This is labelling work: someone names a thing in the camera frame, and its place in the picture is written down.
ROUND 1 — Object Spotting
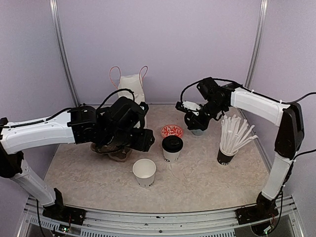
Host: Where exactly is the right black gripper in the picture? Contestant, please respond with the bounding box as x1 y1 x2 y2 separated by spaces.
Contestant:
189 98 227 130

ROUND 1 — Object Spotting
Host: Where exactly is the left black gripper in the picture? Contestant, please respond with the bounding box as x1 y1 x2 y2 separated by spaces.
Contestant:
102 127 155 152

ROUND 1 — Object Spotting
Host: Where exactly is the white paper coffee cup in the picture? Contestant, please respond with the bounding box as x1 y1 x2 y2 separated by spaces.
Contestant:
162 135 184 163

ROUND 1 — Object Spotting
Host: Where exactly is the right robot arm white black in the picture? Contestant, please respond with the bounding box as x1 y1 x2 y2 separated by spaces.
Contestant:
176 78 305 219

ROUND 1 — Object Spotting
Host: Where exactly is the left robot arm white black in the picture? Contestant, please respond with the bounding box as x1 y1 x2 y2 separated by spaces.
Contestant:
0 97 155 220

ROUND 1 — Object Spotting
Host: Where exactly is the white paper takeout bag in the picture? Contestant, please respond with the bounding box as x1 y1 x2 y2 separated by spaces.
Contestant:
109 65 149 129

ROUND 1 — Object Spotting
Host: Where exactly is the blue translucent plastic cup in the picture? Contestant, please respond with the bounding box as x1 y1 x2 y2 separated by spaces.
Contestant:
191 129 204 136

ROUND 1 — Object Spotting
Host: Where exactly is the brown cardboard cup carrier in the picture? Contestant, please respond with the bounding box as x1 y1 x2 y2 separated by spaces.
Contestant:
90 143 132 162

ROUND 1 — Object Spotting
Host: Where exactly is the red patterned small bowl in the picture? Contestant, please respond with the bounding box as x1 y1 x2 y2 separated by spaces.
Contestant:
160 124 184 138

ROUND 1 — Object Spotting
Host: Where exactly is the black cup holding straws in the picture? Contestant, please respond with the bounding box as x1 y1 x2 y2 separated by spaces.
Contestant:
217 147 238 165

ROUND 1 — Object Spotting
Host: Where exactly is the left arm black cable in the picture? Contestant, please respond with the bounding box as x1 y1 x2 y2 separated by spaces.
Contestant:
0 88 136 129

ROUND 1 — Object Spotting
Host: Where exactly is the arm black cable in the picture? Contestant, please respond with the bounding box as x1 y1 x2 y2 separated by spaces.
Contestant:
0 88 136 129
180 78 316 158

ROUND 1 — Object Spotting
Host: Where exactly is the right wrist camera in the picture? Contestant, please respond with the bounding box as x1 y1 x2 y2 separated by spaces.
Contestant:
197 77 220 100

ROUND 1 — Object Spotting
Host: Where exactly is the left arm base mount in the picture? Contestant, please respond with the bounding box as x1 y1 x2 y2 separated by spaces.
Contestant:
42 206 86 226

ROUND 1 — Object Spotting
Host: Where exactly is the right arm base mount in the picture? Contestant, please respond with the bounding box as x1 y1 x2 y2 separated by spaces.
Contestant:
235 205 279 225

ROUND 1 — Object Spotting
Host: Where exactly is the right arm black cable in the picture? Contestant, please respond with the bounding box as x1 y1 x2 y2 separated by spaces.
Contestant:
180 78 316 158

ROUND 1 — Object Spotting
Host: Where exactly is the right aluminium corner post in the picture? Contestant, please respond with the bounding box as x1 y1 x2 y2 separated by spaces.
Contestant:
244 0 269 88

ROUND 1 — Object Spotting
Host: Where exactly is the aluminium corner post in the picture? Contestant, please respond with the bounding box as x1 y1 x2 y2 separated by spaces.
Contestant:
49 0 80 106
244 0 269 88

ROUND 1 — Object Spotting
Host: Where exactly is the left aluminium corner post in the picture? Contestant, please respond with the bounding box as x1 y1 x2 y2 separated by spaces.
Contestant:
49 0 80 106

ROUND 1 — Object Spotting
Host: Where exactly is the aluminium front rail frame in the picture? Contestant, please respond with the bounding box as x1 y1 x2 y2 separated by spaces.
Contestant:
15 196 307 237

